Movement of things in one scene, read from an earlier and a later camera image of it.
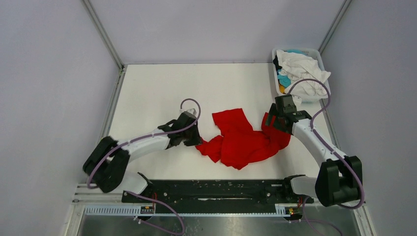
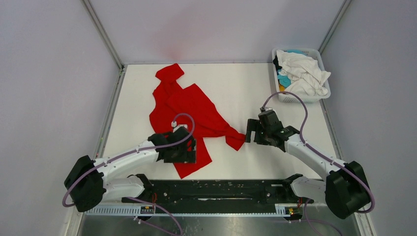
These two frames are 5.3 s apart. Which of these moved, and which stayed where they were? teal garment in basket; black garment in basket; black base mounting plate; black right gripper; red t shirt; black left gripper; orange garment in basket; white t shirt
Moved: black right gripper; black left gripper; red t shirt
Stayed: white t shirt; black base mounting plate; teal garment in basket; orange garment in basket; black garment in basket
